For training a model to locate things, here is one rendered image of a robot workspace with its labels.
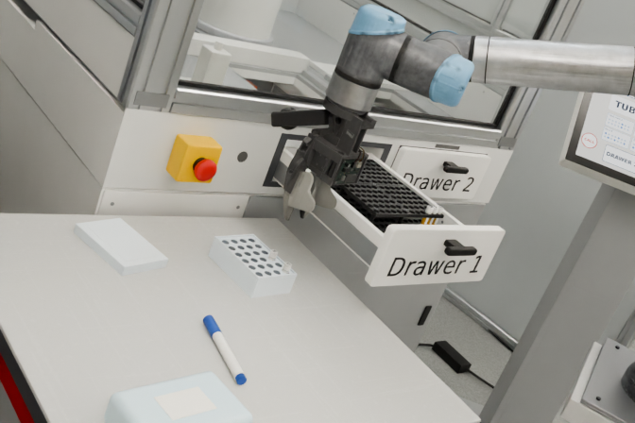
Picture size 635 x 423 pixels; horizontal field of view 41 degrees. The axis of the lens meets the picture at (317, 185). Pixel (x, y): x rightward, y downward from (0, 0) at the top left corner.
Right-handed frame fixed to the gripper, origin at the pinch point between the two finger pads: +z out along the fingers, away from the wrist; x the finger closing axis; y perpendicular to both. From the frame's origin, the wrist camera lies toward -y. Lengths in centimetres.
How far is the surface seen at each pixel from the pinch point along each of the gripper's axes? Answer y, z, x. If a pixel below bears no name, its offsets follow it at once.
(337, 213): 1.3, 1.1, 10.9
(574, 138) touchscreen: 2, -13, 97
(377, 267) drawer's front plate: 15.0, 2.7, 6.4
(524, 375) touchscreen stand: 14, 56, 113
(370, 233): 9.7, -0.1, 9.4
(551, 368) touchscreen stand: 19, 51, 117
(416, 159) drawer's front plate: -9.1, -2.7, 47.8
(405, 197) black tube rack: 3.0, -1.7, 28.1
